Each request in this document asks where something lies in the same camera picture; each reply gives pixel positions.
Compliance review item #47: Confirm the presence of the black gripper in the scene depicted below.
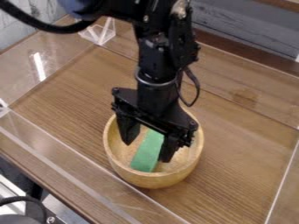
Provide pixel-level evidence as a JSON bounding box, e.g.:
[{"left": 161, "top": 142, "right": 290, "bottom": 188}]
[{"left": 112, "top": 71, "right": 198, "bottom": 163}]

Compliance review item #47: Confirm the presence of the green rectangular block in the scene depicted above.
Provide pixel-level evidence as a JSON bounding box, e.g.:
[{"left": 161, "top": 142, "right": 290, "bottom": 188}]
[{"left": 129, "top": 129, "right": 164, "bottom": 172}]

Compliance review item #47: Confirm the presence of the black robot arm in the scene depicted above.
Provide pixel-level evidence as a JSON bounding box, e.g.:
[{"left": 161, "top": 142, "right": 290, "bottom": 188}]
[{"left": 0, "top": 0, "right": 201, "bottom": 163}]

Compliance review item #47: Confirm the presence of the brown wooden bowl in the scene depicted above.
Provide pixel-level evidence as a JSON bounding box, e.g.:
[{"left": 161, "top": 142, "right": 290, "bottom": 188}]
[{"left": 102, "top": 115, "right": 204, "bottom": 189}]

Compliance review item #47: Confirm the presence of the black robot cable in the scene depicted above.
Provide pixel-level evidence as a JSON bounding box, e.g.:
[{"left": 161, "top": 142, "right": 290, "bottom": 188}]
[{"left": 173, "top": 66, "right": 201, "bottom": 109}]

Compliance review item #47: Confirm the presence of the clear acrylic enclosure wall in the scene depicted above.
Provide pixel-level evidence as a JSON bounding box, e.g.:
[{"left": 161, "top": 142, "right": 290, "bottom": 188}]
[{"left": 0, "top": 23, "right": 299, "bottom": 224}]

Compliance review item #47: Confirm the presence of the clear acrylic corner bracket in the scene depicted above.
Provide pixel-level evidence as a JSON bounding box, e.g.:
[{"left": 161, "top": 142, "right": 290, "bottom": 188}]
[{"left": 78, "top": 17, "right": 116, "bottom": 46}]

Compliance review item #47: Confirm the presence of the black cable lower left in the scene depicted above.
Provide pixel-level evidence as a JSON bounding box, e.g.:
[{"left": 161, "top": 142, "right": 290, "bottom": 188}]
[{"left": 0, "top": 196, "right": 48, "bottom": 224}]

